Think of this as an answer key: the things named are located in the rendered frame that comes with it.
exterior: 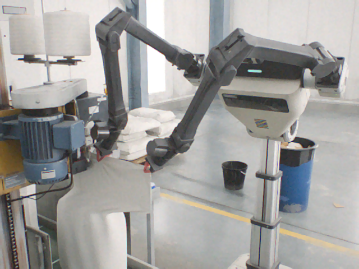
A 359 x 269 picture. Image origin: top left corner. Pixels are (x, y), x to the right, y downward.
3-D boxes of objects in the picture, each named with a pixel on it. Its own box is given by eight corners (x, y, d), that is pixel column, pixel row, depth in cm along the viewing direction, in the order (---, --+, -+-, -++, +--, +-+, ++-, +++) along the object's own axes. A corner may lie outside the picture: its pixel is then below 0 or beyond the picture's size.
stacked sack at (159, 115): (178, 120, 525) (178, 110, 521) (159, 125, 491) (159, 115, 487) (143, 115, 563) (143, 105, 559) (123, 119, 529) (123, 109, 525)
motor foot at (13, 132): (42, 138, 135) (40, 115, 133) (12, 145, 126) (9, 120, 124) (28, 134, 140) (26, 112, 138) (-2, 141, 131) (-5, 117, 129)
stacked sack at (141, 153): (151, 154, 478) (150, 145, 475) (128, 163, 443) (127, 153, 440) (115, 146, 515) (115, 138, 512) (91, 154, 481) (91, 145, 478)
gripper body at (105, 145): (92, 146, 158) (98, 134, 155) (107, 140, 167) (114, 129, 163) (101, 156, 157) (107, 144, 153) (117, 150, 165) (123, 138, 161)
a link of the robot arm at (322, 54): (338, 66, 127) (330, 56, 129) (334, 52, 118) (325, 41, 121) (314, 82, 129) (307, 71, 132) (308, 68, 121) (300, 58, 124)
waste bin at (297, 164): (318, 201, 371) (325, 140, 355) (302, 220, 331) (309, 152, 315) (274, 190, 398) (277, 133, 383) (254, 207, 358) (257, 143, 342)
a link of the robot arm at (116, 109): (121, 30, 126) (105, 20, 133) (106, 35, 123) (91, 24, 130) (131, 126, 154) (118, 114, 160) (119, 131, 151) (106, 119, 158)
